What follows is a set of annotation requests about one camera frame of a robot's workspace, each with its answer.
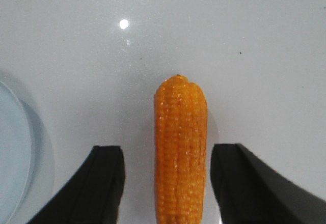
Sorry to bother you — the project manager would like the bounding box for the orange corn cob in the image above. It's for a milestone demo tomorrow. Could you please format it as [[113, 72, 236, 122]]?
[[154, 74, 208, 223]]

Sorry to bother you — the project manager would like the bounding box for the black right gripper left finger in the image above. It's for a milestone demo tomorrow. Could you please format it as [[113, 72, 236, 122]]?
[[29, 146, 125, 223]]

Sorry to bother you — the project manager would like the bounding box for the light blue plate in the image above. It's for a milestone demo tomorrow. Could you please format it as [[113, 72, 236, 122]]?
[[1, 82, 32, 223]]

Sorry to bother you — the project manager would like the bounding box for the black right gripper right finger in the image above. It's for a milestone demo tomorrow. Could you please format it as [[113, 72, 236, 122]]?
[[210, 144, 325, 223]]

